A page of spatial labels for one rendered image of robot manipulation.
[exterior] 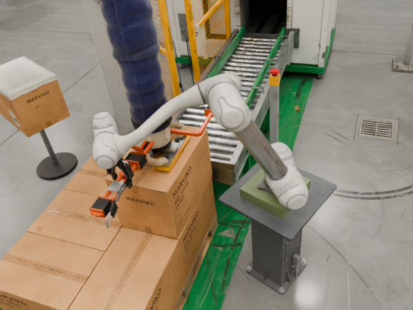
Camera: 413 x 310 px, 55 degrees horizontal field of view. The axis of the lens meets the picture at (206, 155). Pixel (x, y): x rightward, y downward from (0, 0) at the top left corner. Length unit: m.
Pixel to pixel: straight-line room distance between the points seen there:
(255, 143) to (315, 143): 2.22
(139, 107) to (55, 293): 1.12
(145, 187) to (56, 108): 1.59
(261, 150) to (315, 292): 1.33
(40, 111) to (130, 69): 1.62
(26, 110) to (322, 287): 2.58
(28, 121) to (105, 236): 1.35
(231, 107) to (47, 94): 2.18
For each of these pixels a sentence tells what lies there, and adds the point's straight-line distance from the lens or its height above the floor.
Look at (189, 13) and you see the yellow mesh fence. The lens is 3.72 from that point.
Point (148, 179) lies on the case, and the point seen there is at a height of 0.94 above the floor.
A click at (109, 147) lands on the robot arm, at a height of 1.44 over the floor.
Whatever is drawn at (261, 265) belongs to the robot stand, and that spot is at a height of 0.12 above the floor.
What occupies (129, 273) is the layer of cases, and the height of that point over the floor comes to 0.54.
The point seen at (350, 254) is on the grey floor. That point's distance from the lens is 3.07.
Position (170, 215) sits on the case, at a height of 0.76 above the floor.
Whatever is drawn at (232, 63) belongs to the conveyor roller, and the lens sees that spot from 4.18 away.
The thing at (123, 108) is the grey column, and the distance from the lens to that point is 3.88.
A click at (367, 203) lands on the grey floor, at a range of 3.43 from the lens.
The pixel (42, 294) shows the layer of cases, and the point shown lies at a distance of 2.47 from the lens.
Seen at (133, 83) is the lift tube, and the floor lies 1.47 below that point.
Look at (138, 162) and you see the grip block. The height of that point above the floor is 1.10.
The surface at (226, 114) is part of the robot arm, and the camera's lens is 1.57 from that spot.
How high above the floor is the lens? 2.42
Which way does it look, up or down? 39 degrees down
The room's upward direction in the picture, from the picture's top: 7 degrees counter-clockwise
